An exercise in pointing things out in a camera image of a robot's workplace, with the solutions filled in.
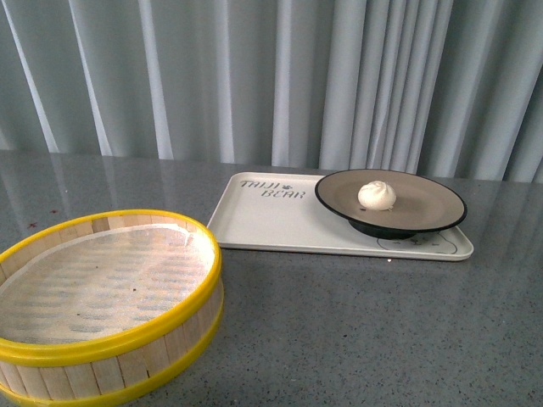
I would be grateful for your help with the white steamed bun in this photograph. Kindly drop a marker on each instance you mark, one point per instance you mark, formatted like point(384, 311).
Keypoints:
point(377, 195)

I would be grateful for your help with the yellow rimmed bamboo steamer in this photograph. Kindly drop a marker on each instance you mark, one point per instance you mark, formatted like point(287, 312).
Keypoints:
point(115, 369)

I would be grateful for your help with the grey pleated curtain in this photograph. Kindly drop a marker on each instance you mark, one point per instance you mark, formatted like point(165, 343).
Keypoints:
point(438, 88)

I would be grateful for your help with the cream bear print tray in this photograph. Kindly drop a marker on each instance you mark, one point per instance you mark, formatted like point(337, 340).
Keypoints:
point(280, 212)

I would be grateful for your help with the beige plate black rim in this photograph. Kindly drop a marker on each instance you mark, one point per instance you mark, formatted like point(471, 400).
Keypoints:
point(421, 205)

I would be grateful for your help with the white steamer liner cloth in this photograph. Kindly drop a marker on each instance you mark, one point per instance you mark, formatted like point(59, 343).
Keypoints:
point(104, 284)

